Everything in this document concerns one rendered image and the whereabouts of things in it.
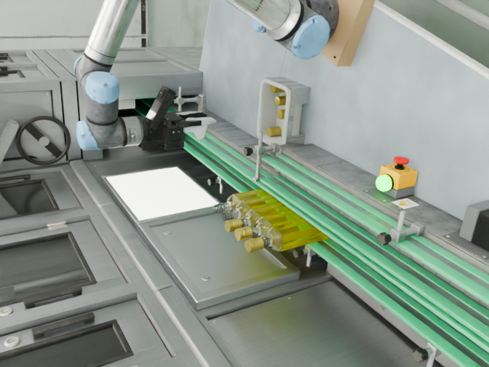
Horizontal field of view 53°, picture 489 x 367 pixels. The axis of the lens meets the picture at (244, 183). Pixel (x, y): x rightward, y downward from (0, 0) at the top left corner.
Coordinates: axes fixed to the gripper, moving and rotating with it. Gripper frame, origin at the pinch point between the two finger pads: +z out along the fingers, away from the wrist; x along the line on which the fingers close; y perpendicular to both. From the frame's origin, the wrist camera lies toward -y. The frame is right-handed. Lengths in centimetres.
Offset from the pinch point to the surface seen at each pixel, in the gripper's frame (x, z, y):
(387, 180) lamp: 39, 33, 10
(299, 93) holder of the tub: -9.0, 38.4, -1.8
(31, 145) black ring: -90, -35, 34
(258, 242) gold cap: 24.0, 4.6, 29.0
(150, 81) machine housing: -90, 17, 10
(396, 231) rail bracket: 54, 21, 14
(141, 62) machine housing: -123, 25, 8
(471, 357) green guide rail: 77, 26, 34
